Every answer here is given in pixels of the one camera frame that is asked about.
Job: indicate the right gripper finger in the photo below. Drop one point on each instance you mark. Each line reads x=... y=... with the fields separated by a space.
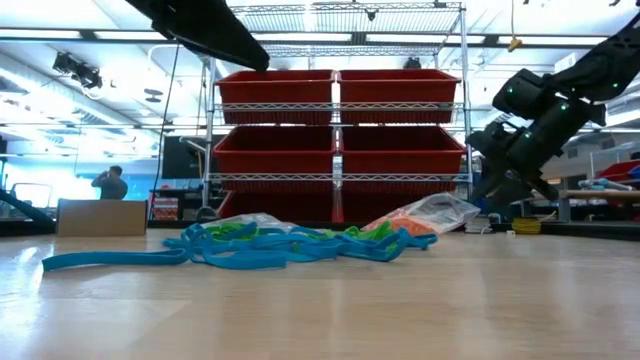
x=542 y=186
x=492 y=187

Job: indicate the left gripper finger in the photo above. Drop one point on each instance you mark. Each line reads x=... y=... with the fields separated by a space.
x=225 y=35

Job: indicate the orange rubber band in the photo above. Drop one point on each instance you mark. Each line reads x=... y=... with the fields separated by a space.
x=405 y=226
x=385 y=222

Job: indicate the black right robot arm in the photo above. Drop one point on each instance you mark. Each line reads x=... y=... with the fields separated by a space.
x=600 y=65

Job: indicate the green rubber band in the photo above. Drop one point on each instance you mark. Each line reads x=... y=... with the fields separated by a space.
x=380 y=231
x=225 y=230

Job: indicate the wooden workbench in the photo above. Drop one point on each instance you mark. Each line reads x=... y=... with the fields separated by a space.
x=600 y=196

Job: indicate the pale blue tube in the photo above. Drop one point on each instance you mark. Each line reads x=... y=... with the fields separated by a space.
x=605 y=184

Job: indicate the ceiling light strip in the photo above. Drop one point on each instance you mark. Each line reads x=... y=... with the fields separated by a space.
x=45 y=34
x=565 y=40

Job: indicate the black ceiling fixture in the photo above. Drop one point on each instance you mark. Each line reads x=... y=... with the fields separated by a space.
x=77 y=70

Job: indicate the black monitor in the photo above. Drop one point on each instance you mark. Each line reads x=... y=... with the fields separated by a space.
x=185 y=160

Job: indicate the small parts drawer cabinet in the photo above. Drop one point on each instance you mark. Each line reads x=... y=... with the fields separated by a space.
x=165 y=209

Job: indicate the small cardboard box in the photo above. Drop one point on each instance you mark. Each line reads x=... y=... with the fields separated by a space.
x=100 y=217

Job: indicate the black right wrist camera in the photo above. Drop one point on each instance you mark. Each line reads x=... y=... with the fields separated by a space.
x=487 y=142

